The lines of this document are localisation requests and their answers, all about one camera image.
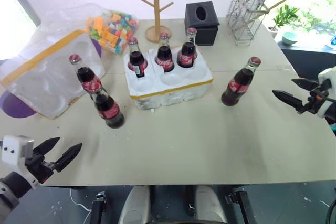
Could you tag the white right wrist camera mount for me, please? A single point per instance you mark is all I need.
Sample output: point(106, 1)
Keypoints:
point(328, 75)

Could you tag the blue object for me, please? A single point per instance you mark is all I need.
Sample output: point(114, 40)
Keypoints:
point(333, 41)

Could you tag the purple round mat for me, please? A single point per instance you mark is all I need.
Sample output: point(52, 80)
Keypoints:
point(15, 107)

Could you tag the glass cola bottle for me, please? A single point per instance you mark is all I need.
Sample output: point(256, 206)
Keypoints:
point(136, 60)
point(84, 73)
point(236, 87)
point(109, 108)
point(187, 56)
point(164, 57)

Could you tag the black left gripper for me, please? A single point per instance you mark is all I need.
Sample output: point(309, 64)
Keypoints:
point(39, 167)

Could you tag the white foam lid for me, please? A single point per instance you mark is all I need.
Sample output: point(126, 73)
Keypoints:
point(44, 79)

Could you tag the wooden mug tree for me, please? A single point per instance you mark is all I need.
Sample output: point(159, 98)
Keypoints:
point(157, 11)

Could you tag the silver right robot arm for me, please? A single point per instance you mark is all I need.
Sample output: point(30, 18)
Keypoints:
point(332, 113)

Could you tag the pale grey rounded shape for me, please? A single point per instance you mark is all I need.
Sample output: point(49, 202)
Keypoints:
point(210, 204)
point(135, 205)

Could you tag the white foam bottle tray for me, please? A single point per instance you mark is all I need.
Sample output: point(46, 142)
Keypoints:
point(170, 90)

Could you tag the black tissue box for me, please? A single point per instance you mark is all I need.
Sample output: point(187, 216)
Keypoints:
point(202, 28)

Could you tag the pale teal bowl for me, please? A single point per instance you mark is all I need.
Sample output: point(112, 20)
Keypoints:
point(290, 38)

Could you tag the dark side cabinet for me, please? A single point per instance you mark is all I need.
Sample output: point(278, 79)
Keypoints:
point(307, 58)

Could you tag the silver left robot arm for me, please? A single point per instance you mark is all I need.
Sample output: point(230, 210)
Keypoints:
point(10, 187)

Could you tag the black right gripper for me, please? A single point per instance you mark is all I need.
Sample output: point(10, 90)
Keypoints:
point(319, 95)

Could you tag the green potted plant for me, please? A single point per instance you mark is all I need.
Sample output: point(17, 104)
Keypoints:
point(284, 15)

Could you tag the bag of colourful blocks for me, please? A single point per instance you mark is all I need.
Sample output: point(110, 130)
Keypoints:
point(113, 30)

